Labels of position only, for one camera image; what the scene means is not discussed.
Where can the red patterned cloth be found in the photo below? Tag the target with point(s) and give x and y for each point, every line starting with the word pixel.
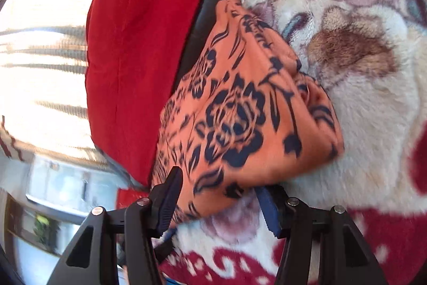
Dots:
pixel 130 196

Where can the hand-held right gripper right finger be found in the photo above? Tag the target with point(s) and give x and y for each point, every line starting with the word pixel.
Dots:
pixel 270 211

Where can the bright window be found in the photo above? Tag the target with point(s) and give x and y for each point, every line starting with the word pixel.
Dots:
pixel 43 4

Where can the red cushion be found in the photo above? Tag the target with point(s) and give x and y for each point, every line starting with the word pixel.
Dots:
pixel 140 54

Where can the red cream floral plush blanket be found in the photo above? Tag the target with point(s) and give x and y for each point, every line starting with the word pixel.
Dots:
pixel 350 138

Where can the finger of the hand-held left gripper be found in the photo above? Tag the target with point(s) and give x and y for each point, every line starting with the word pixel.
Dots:
pixel 163 248

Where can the orange floral garment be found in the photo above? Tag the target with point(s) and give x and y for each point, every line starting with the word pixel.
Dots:
pixel 233 111

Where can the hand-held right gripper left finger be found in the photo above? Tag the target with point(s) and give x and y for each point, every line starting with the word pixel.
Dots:
pixel 168 201

